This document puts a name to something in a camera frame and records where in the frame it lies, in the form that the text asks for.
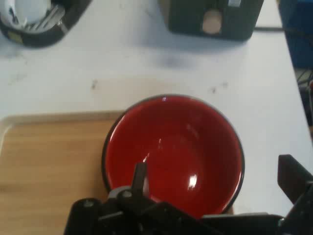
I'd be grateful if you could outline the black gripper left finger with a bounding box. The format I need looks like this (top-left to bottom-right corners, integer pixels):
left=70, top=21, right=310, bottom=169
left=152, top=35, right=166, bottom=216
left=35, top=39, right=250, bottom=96
left=64, top=163, right=221, bottom=235

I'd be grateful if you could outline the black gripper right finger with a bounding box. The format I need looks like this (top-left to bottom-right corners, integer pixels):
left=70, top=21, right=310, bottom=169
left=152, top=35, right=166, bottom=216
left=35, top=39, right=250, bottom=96
left=277, top=154, right=313, bottom=235

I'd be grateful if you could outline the wooden toaster lever knob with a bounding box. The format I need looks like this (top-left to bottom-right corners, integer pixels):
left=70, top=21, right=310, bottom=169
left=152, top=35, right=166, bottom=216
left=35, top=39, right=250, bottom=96
left=202, top=9, right=223, bottom=34

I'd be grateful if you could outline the dark metal stand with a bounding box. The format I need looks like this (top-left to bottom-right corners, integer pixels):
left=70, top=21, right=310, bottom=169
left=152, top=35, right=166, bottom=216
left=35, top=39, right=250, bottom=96
left=296, top=68, right=313, bottom=134

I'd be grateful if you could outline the red bowl with black rim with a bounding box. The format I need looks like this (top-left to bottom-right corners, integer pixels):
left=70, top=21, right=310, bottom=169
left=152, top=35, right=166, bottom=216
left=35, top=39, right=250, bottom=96
left=101, top=94, right=246, bottom=219

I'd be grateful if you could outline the light wooden tray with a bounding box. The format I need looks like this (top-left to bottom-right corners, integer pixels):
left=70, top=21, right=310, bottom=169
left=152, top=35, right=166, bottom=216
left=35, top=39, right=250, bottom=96
left=0, top=110, right=235, bottom=235

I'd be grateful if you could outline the blue box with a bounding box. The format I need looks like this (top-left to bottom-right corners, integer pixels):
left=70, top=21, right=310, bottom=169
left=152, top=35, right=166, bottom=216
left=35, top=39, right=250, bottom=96
left=278, top=0, right=313, bottom=70

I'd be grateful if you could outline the dark green toaster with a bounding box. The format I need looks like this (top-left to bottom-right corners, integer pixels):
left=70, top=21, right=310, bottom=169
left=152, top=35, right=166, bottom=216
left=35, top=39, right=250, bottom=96
left=157, top=0, right=265, bottom=42

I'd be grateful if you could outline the black coffee machine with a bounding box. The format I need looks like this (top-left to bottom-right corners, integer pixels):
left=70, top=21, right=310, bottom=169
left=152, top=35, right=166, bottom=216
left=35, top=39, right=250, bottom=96
left=0, top=0, right=93, bottom=48

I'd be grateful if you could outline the white mug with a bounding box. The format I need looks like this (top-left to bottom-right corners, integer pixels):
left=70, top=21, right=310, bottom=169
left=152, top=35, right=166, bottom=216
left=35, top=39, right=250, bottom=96
left=0, top=0, right=52, bottom=25

